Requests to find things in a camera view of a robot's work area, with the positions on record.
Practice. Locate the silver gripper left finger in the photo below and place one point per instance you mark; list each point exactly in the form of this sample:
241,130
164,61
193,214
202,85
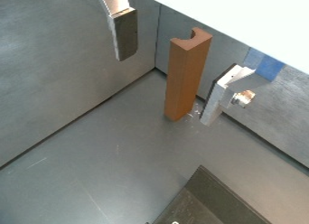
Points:
122,19

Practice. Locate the brown arch block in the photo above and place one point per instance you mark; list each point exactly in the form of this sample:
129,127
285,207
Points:
186,61

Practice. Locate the blue tape piece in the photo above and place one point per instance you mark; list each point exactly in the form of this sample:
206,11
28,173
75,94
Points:
264,64

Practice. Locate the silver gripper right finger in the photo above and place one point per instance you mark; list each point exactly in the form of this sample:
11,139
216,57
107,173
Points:
232,90

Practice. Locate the dark grey curved holder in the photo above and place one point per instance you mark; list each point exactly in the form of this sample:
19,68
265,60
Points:
208,202

